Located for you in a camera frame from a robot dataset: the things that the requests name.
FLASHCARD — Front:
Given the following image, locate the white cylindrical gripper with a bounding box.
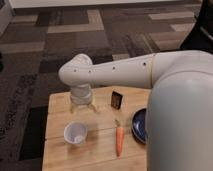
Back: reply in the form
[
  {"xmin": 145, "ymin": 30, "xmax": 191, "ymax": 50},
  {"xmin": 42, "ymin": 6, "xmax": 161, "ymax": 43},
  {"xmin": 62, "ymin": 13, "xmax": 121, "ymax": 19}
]
[{"xmin": 70, "ymin": 84, "xmax": 98, "ymax": 113}]

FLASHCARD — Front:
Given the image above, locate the dark brown eraser block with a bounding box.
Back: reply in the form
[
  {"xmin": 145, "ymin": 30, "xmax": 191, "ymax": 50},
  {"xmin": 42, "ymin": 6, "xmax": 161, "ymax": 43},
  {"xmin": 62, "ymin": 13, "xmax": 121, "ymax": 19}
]
[{"xmin": 111, "ymin": 91, "xmax": 123, "ymax": 110}]

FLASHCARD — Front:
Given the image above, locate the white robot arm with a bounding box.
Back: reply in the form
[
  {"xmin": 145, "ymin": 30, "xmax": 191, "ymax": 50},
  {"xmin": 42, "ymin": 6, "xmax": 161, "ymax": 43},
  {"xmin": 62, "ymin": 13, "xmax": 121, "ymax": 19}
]
[{"xmin": 59, "ymin": 50, "xmax": 213, "ymax": 171}]

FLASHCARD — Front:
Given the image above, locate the orange carrot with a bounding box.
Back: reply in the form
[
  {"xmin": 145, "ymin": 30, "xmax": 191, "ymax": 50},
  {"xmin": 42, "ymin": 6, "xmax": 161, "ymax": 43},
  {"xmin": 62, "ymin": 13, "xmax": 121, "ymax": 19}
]
[{"xmin": 115, "ymin": 120, "xmax": 125, "ymax": 156}]

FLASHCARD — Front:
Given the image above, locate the dark blue bowl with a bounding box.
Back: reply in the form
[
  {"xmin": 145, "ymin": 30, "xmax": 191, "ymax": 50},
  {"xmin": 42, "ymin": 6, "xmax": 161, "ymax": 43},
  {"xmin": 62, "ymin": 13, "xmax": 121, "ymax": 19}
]
[{"xmin": 131, "ymin": 108, "xmax": 147, "ymax": 144}]

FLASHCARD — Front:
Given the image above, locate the black chair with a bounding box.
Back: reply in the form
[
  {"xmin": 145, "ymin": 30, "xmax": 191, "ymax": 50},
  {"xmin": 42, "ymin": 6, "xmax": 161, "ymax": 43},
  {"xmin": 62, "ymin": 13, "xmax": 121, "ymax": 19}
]
[{"xmin": 180, "ymin": 0, "xmax": 213, "ymax": 54}]

